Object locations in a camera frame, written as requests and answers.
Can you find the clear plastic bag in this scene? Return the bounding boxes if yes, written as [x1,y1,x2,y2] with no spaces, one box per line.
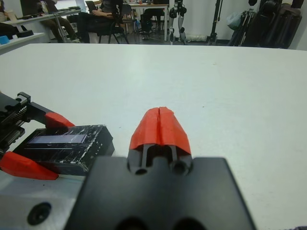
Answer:
[226,11,242,31]

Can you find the small silver humanoid robot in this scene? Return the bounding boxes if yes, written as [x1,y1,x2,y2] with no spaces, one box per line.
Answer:
[167,0,189,46]

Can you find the white desk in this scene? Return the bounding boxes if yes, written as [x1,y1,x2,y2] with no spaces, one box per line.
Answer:
[123,1,170,42]

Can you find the black laptop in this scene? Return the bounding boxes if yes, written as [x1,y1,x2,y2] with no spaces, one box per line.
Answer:
[84,0,99,13]

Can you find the seated person black shirt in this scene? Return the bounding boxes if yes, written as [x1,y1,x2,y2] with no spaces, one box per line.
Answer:
[76,0,125,44]

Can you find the black office chair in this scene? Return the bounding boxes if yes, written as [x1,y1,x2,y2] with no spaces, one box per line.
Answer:
[97,3,131,45]

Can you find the folded black stands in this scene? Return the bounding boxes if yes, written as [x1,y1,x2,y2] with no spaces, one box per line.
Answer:
[227,9,256,47]

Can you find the seated person beige jacket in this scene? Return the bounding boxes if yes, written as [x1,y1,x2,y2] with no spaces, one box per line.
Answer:
[0,0,27,34]

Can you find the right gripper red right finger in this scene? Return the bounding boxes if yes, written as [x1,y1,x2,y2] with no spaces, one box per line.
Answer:
[158,106,193,175]

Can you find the flat black object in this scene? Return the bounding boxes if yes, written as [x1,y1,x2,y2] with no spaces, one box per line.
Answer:
[16,29,35,38]

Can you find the single black monitor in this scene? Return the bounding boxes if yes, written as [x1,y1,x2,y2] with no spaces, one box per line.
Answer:
[20,0,41,18]

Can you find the seated person brown trousers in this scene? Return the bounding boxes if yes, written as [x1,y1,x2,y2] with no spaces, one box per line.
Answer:
[35,0,82,44]

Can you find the long white work table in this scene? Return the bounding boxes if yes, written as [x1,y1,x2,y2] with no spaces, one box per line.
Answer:
[0,9,83,27]

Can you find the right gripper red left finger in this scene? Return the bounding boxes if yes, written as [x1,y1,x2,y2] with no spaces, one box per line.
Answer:
[127,106,161,173]

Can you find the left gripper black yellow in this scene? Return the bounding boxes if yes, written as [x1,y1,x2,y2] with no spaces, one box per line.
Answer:
[0,92,76,181]

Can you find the person legs under desk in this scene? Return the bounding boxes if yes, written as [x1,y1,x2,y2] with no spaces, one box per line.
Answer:
[140,8,166,40]

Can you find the low white side table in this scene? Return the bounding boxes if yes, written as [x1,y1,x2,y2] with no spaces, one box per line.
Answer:
[0,32,47,56]

